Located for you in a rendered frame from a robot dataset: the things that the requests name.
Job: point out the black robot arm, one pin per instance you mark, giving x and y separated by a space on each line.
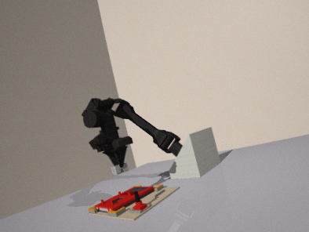
99 114

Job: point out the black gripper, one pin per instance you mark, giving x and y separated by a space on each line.
115 150

